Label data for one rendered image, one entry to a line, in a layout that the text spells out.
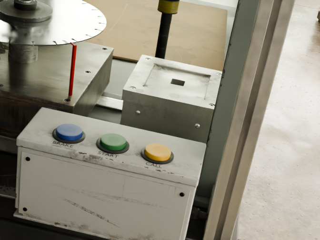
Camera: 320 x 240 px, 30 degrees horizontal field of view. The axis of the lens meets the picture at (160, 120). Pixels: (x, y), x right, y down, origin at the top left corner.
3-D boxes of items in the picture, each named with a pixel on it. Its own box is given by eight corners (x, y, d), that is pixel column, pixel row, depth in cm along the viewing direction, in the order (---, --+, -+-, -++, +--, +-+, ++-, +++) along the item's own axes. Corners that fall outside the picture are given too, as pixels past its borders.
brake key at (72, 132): (84, 137, 94) (85, 126, 93) (76, 149, 91) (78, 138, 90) (60, 132, 94) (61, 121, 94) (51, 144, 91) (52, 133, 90)
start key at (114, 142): (127, 147, 94) (129, 136, 93) (121, 160, 90) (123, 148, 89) (103, 141, 94) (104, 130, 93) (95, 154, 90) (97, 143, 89)
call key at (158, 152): (171, 156, 93) (173, 145, 92) (166, 170, 89) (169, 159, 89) (145, 151, 93) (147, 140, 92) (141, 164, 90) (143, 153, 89)
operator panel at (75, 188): (190, 216, 104) (206, 143, 96) (181, 257, 94) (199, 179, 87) (36, 180, 106) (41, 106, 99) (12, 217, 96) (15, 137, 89)
